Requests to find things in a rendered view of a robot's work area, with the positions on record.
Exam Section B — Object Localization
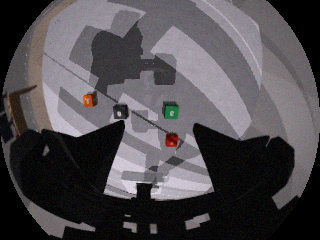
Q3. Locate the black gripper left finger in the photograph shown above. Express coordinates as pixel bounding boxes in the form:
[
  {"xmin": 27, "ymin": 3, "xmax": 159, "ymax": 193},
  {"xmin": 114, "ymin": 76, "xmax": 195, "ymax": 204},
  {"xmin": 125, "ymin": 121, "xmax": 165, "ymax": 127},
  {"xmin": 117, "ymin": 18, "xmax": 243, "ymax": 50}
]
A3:
[{"xmin": 41, "ymin": 120, "xmax": 125, "ymax": 193}]

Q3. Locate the orange block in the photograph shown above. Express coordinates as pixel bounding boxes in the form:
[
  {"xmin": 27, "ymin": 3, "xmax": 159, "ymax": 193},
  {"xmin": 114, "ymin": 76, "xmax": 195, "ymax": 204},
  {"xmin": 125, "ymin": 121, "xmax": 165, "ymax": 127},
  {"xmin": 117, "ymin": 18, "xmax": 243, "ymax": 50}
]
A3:
[{"xmin": 83, "ymin": 93, "xmax": 97, "ymax": 108}]

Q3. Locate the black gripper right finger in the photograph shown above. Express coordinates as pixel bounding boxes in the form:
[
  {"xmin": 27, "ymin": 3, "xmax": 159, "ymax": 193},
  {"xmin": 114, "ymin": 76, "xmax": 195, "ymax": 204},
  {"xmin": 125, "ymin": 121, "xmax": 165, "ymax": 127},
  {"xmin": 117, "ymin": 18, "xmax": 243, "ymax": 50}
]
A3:
[{"xmin": 193, "ymin": 123, "xmax": 269, "ymax": 191}]

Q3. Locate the green block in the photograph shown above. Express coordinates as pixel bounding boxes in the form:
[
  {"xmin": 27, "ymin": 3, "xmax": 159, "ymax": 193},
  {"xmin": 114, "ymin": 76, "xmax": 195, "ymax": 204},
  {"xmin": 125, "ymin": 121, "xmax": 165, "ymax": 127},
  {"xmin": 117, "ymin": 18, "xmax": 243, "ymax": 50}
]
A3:
[{"xmin": 164, "ymin": 104, "xmax": 180, "ymax": 119}]

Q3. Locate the red block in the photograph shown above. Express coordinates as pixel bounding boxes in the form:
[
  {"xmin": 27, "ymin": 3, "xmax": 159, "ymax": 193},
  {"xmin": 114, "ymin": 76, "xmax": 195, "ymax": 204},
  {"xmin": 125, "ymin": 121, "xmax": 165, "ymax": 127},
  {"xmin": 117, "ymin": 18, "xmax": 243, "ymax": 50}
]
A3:
[{"xmin": 165, "ymin": 135, "xmax": 179, "ymax": 147}]

